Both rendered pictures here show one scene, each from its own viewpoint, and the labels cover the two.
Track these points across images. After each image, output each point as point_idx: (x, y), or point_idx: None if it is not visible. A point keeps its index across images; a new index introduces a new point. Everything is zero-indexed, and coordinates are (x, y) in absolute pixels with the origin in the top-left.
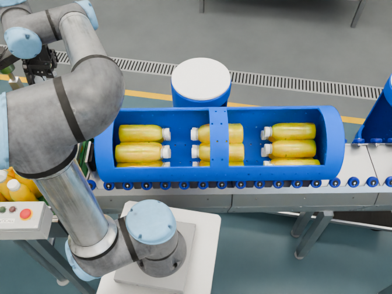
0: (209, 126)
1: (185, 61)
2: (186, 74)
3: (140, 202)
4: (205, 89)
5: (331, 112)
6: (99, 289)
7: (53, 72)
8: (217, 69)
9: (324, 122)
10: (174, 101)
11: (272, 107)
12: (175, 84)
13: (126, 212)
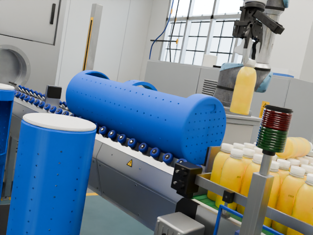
0: (146, 85)
1: (42, 123)
2: (64, 123)
3: (233, 62)
4: (76, 120)
5: (89, 70)
6: (260, 118)
7: (236, 47)
8: (38, 115)
9: (98, 72)
10: (87, 153)
11: (100, 78)
12: (86, 127)
13: (226, 114)
